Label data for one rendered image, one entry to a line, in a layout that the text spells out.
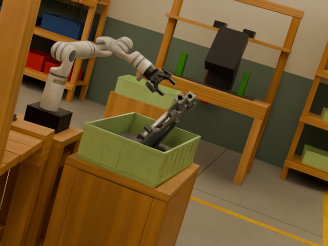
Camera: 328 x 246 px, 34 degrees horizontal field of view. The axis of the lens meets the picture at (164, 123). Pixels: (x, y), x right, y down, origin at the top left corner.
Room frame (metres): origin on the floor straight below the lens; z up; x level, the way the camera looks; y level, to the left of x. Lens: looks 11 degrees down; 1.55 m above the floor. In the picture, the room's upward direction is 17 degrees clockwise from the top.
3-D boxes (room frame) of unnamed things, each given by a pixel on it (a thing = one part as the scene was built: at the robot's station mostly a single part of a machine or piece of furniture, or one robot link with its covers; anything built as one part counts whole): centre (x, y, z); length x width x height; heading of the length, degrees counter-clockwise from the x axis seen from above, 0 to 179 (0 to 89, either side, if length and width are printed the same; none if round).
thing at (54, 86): (2.56, 0.56, 1.03); 0.09 x 0.09 x 0.17; 1
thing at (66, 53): (2.56, 0.55, 1.19); 0.09 x 0.09 x 0.17; 72
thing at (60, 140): (2.56, 0.56, 0.83); 0.32 x 0.32 x 0.04; 82
